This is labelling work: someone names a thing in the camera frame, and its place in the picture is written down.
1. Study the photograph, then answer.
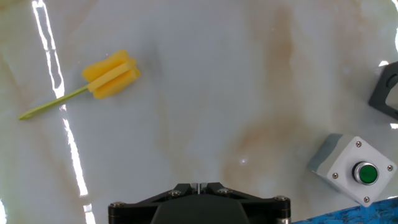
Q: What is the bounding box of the yellow sponge brush green handle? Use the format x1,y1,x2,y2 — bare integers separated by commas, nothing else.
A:
17,49,142,121

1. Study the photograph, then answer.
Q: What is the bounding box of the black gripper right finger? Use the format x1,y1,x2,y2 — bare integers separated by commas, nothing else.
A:
201,182,292,224

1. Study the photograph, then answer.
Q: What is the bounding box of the red push button box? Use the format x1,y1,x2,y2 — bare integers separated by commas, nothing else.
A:
368,60,398,121

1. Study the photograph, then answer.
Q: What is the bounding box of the marble pattern table sheet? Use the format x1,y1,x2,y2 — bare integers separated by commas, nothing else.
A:
0,0,398,224

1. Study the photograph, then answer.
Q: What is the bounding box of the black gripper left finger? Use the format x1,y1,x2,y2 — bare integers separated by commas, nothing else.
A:
108,182,197,224

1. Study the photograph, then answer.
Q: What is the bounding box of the green push button box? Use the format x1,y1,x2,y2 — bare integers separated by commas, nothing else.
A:
307,133,398,208

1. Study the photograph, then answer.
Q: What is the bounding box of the blue starry painted cloth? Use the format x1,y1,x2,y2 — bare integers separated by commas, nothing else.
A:
292,195,398,224

